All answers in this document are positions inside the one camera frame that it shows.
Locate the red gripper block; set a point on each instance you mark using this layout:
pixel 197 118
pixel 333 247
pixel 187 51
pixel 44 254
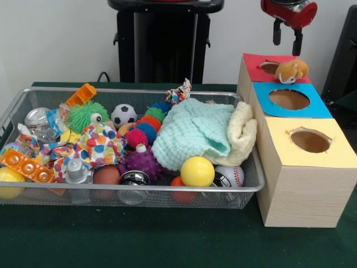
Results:
pixel 304 15

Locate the brown plush animal toy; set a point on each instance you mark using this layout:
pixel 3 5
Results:
pixel 293 71

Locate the cream knitted cloth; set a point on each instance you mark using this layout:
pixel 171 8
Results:
pixel 242 131

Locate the mint green knitted cloth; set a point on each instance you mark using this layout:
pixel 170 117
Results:
pixel 184 131

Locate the green orange blue spiky caterpillar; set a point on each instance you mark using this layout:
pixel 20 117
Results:
pixel 147 125

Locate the silver toy hydrant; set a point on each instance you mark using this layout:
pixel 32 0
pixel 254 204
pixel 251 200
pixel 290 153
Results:
pixel 76 171

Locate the wooden box with three holes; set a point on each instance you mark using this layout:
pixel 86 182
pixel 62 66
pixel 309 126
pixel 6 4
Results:
pixel 304 192

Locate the black panel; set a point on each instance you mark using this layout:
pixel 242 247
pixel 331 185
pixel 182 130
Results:
pixel 343 56

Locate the yellow smooth ball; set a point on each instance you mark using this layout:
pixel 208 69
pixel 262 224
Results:
pixel 198 171

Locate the small soccer ball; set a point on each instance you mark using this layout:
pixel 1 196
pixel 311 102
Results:
pixel 124 115

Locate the purple spiky ball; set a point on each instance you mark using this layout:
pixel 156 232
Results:
pixel 145 163

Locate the short orange plastic block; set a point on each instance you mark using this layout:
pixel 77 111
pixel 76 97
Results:
pixel 81 96

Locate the polka dot cloth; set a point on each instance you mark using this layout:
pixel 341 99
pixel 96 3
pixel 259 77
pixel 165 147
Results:
pixel 100 145

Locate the dark green table cloth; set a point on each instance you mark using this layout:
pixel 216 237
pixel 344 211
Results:
pixel 167 237

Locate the long orange plastic block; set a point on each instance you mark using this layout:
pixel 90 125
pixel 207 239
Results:
pixel 25 166

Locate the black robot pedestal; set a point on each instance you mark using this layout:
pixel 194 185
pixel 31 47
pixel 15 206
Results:
pixel 156 50

